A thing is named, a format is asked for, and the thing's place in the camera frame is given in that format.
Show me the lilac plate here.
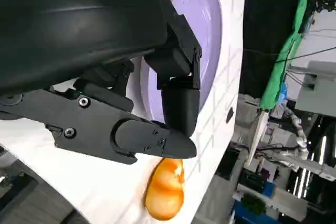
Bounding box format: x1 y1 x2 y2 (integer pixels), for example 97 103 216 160
140 0 223 122

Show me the grey cabinet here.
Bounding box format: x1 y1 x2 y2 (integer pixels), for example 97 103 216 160
293 61 336 117

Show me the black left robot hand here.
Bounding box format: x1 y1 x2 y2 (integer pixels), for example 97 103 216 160
0 0 203 166

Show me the green plant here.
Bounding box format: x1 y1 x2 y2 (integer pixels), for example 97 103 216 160
241 194 267 216

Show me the green cloth backdrop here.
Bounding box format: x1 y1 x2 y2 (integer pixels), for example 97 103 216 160
258 0 316 111

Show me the white board panel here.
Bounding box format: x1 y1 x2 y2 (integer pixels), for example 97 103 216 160
248 110 270 167

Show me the orange and white bread roll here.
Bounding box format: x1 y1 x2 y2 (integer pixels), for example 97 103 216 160
143 157 185 221

